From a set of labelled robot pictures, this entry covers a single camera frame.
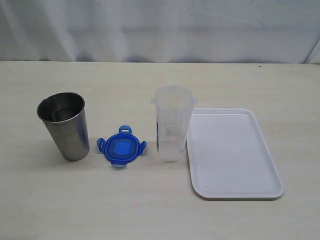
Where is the clear plastic tall container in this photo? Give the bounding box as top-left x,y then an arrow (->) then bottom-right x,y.
151,86 -> 197,162

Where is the blue plastic lid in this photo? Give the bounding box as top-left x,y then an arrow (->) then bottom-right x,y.
96,124 -> 147,168

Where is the stainless steel cup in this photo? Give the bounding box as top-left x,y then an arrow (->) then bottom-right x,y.
37,92 -> 90,162

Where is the white plastic tray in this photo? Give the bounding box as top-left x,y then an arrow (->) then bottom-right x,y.
186,108 -> 285,201

